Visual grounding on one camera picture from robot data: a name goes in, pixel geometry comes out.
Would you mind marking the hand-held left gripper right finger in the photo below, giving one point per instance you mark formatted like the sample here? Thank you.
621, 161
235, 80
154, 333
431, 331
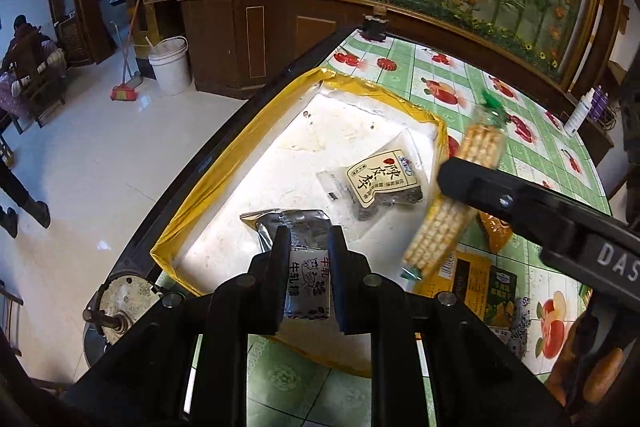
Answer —
340, 277

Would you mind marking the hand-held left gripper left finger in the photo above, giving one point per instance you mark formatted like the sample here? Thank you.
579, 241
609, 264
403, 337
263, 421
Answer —
277, 267

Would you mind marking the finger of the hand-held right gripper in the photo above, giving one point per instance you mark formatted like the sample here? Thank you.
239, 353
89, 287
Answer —
475, 187

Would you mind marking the silver white-label candy packet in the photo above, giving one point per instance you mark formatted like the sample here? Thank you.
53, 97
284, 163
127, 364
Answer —
307, 279

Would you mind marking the clear cracker packet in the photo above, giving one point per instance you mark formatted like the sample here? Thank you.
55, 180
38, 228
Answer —
475, 142

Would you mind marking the white box with yellow tape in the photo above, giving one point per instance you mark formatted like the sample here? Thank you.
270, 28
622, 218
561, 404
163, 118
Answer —
280, 142

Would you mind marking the person's right hand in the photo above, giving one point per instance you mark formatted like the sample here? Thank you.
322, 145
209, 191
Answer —
602, 374

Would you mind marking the small orange snack packet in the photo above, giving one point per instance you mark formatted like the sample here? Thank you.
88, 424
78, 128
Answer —
496, 232

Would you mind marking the yellow-orange snack packet black label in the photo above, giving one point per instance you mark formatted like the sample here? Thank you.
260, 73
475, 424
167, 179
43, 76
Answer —
467, 279

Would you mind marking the dark snack packet beige label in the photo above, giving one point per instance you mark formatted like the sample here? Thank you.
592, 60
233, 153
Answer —
380, 179

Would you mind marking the dark green snack packet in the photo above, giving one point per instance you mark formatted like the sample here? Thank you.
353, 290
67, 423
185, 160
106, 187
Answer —
500, 299

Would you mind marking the white spray bottle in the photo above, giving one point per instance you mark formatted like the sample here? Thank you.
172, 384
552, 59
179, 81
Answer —
580, 112

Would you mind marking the purple bottle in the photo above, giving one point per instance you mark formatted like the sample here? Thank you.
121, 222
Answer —
600, 102

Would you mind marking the green fruit-print tablecloth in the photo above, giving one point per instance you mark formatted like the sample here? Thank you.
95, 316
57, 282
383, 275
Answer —
400, 62

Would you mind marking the round metal fixture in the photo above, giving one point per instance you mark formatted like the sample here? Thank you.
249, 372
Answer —
122, 302

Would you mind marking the small dark bottle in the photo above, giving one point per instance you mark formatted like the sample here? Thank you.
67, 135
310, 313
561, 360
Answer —
375, 27

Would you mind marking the white plastic bucket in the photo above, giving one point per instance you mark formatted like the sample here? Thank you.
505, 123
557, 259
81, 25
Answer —
170, 67

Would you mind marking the red broom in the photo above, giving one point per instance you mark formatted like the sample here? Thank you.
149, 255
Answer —
124, 93

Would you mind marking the wooden display cabinet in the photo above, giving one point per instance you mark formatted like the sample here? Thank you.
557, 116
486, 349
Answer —
220, 37

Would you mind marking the wooden chair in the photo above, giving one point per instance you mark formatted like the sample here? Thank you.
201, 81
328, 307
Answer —
42, 82

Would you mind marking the wicker basket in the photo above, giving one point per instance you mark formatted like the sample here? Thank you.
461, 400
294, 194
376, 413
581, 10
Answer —
72, 41

